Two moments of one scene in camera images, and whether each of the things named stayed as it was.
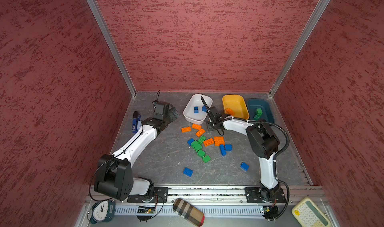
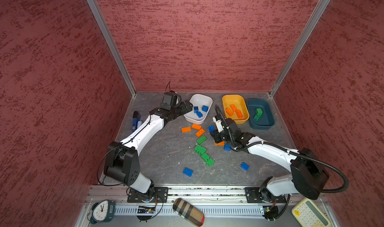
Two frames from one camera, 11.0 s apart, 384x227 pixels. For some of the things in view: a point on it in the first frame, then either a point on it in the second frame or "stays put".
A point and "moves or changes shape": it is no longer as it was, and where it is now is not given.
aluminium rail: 215,200 stays put
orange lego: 186,129 stays put
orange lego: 196,126 stays put
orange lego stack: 219,140 moves or changes shape
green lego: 257,117 stays put
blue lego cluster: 189,141 -> 199,114
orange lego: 208,142 -> 229,112
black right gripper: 210,128 -> 216,137
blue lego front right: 244,166 stays put
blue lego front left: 187,171 stays put
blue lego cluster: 228,147 stays put
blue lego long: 223,150 moves or changes shape
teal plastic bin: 268,115 stays put
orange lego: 200,132 stays put
